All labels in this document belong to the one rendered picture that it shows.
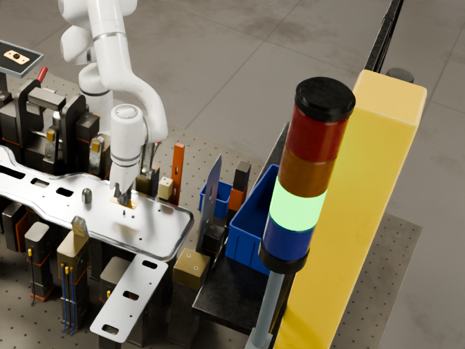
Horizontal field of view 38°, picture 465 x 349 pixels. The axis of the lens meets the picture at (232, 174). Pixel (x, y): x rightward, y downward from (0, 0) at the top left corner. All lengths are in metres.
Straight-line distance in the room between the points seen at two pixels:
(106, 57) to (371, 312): 1.22
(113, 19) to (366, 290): 1.25
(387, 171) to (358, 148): 0.05
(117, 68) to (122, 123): 0.16
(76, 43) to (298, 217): 1.59
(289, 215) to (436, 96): 3.93
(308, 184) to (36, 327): 1.50
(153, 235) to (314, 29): 3.32
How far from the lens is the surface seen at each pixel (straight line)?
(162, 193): 2.14
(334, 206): 1.06
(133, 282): 1.94
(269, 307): 1.09
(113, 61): 1.88
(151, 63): 4.51
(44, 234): 2.08
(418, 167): 4.14
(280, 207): 0.90
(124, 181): 1.94
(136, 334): 2.14
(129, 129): 1.82
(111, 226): 2.07
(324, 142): 0.82
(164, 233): 2.06
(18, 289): 2.32
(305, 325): 1.29
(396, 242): 2.64
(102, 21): 1.91
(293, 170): 0.85
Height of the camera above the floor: 2.53
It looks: 43 degrees down
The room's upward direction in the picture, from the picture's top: 10 degrees clockwise
